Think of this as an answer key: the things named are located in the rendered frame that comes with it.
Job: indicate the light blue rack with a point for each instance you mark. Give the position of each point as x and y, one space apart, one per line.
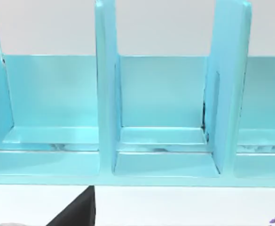
151 106

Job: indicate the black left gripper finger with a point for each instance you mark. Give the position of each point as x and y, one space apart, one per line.
79 211

